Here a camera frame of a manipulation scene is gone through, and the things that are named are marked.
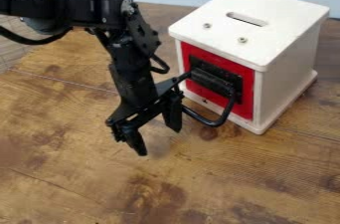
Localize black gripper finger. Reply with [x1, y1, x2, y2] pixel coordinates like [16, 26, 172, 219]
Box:
[112, 124, 148, 156]
[163, 92, 182, 132]

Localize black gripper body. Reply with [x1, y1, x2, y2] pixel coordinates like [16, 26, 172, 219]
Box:
[95, 3, 183, 129]

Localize black metal drawer handle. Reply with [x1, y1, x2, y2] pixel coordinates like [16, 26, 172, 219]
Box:
[172, 64, 243, 127]

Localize red drawer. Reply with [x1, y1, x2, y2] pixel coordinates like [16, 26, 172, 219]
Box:
[180, 42, 255, 119]

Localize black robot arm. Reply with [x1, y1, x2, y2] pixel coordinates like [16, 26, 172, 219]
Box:
[0, 0, 183, 156]

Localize white wooden box cabinet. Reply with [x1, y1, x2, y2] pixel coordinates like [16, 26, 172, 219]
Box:
[170, 0, 330, 134]

